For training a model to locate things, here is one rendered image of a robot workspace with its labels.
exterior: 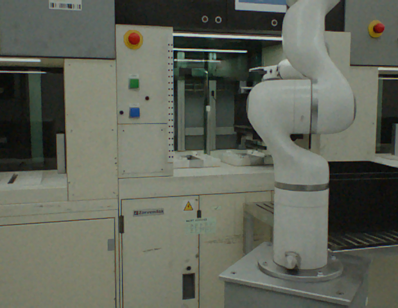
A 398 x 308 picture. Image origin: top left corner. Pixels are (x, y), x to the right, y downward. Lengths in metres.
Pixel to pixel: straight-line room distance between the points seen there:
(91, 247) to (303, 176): 0.91
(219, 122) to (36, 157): 1.08
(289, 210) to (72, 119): 0.86
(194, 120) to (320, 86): 1.66
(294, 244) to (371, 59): 1.13
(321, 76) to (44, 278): 1.14
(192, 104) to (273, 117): 1.64
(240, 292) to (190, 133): 1.65
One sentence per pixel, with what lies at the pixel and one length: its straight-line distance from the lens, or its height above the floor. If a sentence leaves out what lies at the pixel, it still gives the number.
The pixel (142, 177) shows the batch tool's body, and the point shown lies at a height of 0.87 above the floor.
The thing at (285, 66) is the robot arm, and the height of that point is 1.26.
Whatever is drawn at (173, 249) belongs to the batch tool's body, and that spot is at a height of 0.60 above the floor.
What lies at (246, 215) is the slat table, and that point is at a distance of 1.75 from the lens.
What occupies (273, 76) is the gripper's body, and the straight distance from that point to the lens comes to 1.75.
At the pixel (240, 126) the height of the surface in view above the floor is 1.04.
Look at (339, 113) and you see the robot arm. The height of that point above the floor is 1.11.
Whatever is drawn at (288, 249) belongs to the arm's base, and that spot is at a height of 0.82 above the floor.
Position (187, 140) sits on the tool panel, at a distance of 2.62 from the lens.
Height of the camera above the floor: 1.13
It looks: 6 degrees down
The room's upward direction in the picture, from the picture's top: straight up
